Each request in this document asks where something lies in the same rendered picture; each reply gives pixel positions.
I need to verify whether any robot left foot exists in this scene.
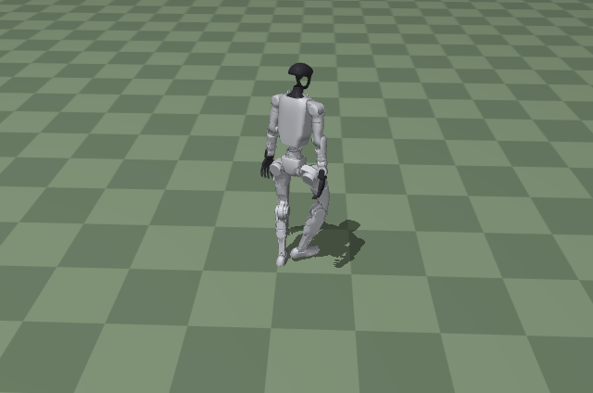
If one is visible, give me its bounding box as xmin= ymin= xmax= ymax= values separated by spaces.
xmin=275 ymin=247 xmax=290 ymax=267

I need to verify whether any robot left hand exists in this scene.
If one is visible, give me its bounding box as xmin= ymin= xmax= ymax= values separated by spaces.
xmin=260 ymin=149 xmax=275 ymax=179

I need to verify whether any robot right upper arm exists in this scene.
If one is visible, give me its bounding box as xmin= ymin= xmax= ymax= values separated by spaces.
xmin=307 ymin=101 xmax=325 ymax=146

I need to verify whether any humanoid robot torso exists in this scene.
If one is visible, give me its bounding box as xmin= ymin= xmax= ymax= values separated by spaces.
xmin=278 ymin=90 xmax=314 ymax=177

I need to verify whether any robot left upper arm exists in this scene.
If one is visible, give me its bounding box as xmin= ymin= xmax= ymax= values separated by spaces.
xmin=268 ymin=94 xmax=282 ymax=133

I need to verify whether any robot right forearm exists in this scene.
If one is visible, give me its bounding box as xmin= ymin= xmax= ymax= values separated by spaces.
xmin=315 ymin=136 xmax=328 ymax=176

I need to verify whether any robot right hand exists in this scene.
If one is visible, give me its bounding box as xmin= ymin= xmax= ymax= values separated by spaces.
xmin=312 ymin=170 xmax=327 ymax=199

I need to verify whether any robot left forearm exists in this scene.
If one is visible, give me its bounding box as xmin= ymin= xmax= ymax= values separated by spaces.
xmin=266 ymin=126 xmax=278 ymax=157

